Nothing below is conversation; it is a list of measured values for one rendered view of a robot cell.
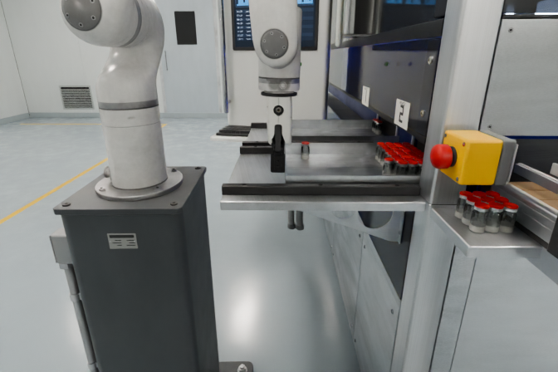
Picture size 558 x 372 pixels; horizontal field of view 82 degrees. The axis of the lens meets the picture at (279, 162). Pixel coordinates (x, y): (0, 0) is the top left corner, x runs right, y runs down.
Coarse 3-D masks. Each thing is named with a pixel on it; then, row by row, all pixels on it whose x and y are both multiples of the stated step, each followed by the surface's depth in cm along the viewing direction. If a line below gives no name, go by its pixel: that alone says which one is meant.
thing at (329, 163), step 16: (320, 144) 90; (336, 144) 90; (352, 144) 90; (368, 144) 90; (288, 160) 85; (304, 160) 85; (320, 160) 85; (336, 160) 85; (352, 160) 85; (368, 160) 85; (288, 176) 65; (304, 176) 65; (320, 176) 65; (336, 176) 65; (352, 176) 65; (368, 176) 65; (384, 176) 65; (400, 176) 65; (416, 176) 65
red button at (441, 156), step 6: (438, 144) 50; (444, 144) 50; (432, 150) 51; (438, 150) 50; (444, 150) 49; (450, 150) 49; (432, 156) 51; (438, 156) 50; (444, 156) 49; (450, 156) 49; (432, 162) 51; (438, 162) 50; (444, 162) 49; (450, 162) 49; (438, 168) 51; (444, 168) 50
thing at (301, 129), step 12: (300, 120) 122; (312, 120) 122; (324, 120) 122; (336, 120) 122; (348, 120) 122; (360, 120) 122; (372, 120) 121; (300, 132) 116; (312, 132) 116; (324, 132) 116; (336, 132) 116; (348, 132) 116; (360, 132) 116; (372, 132) 116
